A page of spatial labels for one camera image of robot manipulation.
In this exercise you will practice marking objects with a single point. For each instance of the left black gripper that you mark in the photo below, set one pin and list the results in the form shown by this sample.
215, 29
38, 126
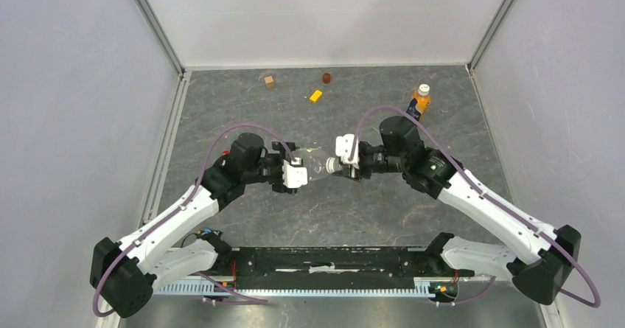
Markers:
277, 185

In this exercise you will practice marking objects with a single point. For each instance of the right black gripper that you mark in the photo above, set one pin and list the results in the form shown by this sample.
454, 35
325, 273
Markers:
357, 174

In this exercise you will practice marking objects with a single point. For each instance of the clear plastic bottle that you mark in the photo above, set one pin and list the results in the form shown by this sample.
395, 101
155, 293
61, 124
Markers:
314, 160

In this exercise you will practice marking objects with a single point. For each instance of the orange tea bottle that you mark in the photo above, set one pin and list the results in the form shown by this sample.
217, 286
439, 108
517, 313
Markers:
420, 102

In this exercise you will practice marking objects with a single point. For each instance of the large white bottle cap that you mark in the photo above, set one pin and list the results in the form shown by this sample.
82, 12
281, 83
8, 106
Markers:
333, 165

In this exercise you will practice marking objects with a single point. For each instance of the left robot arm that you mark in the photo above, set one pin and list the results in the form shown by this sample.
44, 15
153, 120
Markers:
125, 273

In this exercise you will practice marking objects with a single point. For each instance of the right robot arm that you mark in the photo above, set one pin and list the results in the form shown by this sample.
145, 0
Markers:
533, 255

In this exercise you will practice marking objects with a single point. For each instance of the yellow block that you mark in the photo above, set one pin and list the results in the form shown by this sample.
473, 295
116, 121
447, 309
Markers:
316, 96

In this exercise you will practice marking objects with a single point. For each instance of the tan wooden cube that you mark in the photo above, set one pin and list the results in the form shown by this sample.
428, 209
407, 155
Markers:
269, 82

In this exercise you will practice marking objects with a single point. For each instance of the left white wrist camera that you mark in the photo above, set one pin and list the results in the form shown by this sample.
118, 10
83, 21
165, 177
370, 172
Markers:
294, 173

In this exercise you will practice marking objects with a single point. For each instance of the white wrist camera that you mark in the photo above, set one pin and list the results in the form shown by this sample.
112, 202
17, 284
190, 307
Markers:
346, 149
294, 173

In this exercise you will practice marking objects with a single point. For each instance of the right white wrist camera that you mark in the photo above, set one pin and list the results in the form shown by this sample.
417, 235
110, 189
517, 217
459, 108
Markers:
346, 149

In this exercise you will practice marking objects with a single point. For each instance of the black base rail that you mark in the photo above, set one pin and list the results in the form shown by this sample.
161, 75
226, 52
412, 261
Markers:
331, 268

